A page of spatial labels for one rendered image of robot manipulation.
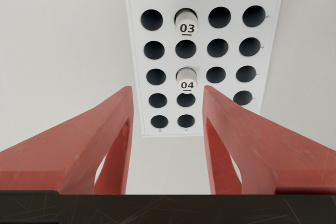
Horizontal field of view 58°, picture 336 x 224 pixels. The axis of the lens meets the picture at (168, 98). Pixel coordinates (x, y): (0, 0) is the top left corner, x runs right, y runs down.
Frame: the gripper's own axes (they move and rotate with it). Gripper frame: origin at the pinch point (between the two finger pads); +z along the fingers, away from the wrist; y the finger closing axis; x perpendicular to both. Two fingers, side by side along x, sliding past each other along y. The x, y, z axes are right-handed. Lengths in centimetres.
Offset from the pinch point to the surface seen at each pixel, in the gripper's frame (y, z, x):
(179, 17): -0.6, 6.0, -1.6
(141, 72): 1.6, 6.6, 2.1
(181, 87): -0.8, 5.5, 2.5
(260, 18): -5.3, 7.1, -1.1
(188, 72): -1.3, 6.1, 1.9
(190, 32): -1.2, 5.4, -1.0
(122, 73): 3.5, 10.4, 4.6
